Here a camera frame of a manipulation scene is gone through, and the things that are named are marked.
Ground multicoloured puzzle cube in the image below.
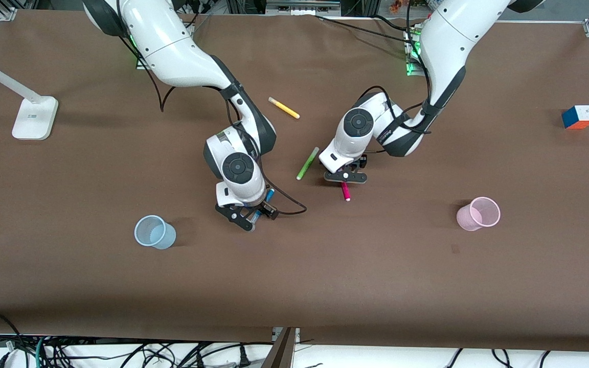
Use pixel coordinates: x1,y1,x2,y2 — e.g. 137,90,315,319
561,105,589,130

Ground pink plastic cup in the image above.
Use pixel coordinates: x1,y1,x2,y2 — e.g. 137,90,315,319
456,197,501,232

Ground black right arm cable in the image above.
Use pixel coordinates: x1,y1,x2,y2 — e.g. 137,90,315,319
120,31,308,216

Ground white desk lamp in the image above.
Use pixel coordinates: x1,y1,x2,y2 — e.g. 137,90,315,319
0,50,59,141

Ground green marker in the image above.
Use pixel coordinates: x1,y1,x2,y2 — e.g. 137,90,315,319
296,147,320,180

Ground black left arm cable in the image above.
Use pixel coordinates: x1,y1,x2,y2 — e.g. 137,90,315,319
358,0,434,137

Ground dark table frame post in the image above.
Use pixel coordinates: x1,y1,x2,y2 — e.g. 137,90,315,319
261,327,300,368

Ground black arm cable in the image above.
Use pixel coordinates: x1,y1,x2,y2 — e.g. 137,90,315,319
120,31,308,216
358,0,434,137

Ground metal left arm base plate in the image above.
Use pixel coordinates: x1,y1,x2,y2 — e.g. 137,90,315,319
405,26,424,77

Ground long black table cable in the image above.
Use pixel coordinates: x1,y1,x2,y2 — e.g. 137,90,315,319
315,14,419,47

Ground yellow marker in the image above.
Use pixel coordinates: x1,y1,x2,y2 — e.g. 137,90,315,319
268,97,301,120

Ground blue plastic cup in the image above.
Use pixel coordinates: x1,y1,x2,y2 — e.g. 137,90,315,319
134,215,177,250

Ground blue marker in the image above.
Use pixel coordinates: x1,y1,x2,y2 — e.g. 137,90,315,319
250,189,276,231

